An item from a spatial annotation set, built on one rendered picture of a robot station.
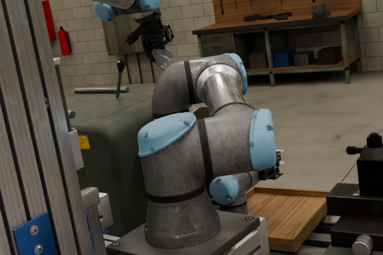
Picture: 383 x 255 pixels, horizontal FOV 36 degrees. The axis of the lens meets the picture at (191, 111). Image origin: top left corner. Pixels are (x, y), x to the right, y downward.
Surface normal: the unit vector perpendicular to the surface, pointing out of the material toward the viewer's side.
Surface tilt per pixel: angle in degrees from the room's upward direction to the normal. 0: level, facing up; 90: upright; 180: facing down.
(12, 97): 90
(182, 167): 97
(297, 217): 0
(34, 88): 90
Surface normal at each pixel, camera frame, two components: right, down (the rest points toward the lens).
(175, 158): 0.07, 0.18
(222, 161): 0.08, 0.43
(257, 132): 0.01, -0.32
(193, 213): 0.40, -0.17
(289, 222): -0.15, -0.96
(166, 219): -0.41, -0.04
